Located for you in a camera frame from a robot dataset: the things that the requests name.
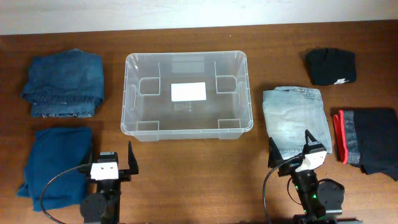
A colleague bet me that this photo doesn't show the teal blue shirt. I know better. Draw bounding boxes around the teal blue shirt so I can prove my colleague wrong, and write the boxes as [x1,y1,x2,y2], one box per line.
[17,128,93,212]

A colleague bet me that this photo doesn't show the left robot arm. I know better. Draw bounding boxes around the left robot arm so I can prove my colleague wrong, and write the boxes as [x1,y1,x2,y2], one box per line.
[78,143,139,224]

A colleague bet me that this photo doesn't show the clear plastic storage bin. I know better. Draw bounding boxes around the clear plastic storage bin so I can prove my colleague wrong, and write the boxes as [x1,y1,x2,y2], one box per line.
[121,50,254,142]

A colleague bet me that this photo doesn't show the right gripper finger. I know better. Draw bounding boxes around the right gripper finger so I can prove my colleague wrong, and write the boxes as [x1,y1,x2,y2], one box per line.
[268,138,284,168]
[305,129,317,145]

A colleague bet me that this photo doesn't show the black garment with red trim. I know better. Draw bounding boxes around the black garment with red trim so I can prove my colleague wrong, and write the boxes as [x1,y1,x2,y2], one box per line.
[333,108,397,181]

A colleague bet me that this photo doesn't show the folded black Nike garment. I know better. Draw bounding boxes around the folded black Nike garment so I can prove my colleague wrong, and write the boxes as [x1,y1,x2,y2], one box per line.
[305,48,357,86]

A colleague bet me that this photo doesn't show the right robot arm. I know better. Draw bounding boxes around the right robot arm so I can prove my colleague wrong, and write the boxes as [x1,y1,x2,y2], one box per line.
[266,130,345,223]

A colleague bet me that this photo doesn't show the folded light blue jeans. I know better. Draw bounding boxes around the folded light blue jeans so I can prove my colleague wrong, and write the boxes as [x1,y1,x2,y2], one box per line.
[262,86,333,159]

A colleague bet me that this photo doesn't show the dark blue jeans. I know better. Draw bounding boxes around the dark blue jeans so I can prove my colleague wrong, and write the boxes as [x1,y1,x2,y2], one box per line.
[21,49,104,118]

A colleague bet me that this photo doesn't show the white label inside bin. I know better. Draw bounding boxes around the white label inside bin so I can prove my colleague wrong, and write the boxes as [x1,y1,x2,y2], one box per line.
[171,82,206,102]

